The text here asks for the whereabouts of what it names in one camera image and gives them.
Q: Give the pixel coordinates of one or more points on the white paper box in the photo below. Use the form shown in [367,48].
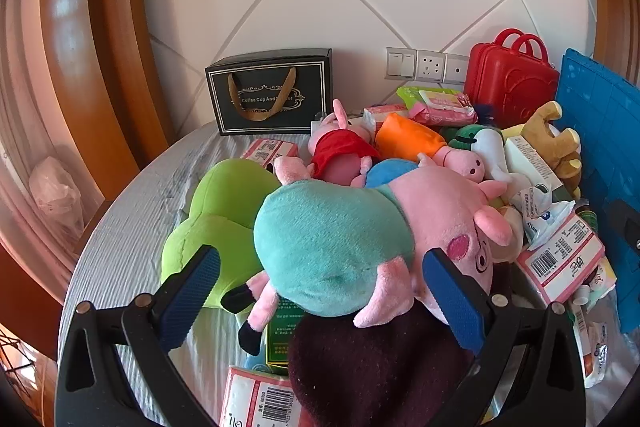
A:
[530,162]

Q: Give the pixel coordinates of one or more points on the pink curtain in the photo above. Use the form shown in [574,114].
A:
[15,217]

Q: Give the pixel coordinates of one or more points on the red plastic toy suitcase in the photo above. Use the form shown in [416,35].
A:
[505,77]

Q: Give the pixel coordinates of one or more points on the large pig plush teal shirt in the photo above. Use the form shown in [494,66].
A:
[330,237]

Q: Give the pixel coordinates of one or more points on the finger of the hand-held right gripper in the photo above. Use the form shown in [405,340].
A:
[622,219]

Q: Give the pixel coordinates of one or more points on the maroon cloth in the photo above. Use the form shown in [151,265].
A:
[370,372]

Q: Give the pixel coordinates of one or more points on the wall switch and socket panel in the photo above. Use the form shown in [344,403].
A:
[430,64]

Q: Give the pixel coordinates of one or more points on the lime green plush toy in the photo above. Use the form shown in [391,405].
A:
[215,217]

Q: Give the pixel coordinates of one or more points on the green yellow duck plush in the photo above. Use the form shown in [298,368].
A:
[465,138]

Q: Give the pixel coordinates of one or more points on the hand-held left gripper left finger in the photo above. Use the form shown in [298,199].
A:
[192,292]

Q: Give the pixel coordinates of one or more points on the small pink white tissue pack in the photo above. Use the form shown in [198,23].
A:
[385,113]

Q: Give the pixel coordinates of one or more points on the blue plastic crate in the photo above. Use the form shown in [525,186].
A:
[610,147]

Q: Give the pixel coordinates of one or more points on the pig plush blue shirt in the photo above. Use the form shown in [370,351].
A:
[390,172]

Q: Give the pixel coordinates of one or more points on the white sachet pack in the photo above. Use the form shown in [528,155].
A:
[595,352]

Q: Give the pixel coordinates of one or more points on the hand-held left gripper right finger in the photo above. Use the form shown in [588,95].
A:
[452,302]

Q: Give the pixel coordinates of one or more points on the pink wet wipes pack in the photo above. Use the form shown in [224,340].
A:
[445,114]

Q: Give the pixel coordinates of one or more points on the green printed carton box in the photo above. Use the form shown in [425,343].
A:
[282,337]

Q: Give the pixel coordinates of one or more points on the translucent plastic bag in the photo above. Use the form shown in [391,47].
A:
[52,187]

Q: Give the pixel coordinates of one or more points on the curved wooden frame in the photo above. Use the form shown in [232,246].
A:
[115,57]
[615,7]

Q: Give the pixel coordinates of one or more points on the white blue plastic packet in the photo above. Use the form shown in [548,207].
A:
[542,217]

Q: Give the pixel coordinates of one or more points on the green wet wipes pack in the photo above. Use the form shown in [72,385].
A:
[407,94]

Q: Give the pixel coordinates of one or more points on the pig plush orange dress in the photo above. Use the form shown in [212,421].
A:
[405,134]

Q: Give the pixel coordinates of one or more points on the brown bear plush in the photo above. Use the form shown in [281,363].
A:
[560,147]

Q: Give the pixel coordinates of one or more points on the pig plush red dress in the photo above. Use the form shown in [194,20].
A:
[340,147]

